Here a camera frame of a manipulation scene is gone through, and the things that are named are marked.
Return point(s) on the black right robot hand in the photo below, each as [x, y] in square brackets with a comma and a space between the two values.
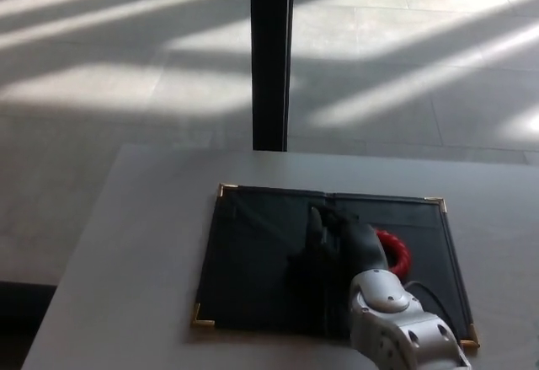
[337, 248]

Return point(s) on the black USC diary gold corners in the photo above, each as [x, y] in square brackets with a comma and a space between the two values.
[252, 269]

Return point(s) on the black vertical pillar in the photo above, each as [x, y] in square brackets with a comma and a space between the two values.
[271, 58]

